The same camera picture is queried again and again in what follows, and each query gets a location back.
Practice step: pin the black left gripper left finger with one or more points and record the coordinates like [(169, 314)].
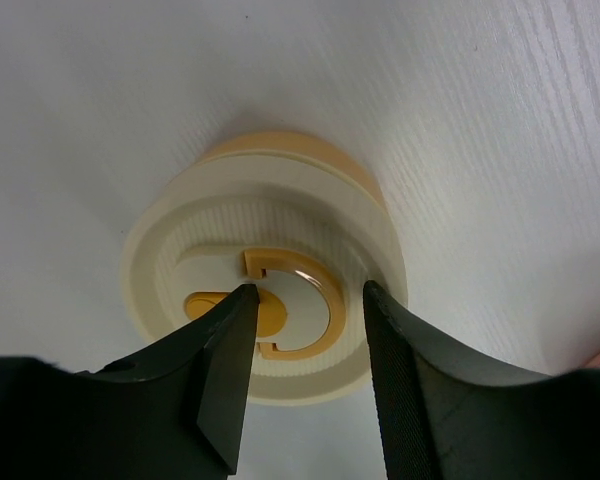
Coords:
[(172, 410)]

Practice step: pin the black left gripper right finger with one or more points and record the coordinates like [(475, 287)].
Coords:
[(448, 411)]

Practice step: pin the cream lid yellow handle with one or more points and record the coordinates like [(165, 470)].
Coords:
[(307, 235)]

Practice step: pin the yellow lunch box bowl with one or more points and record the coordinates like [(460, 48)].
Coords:
[(303, 148)]

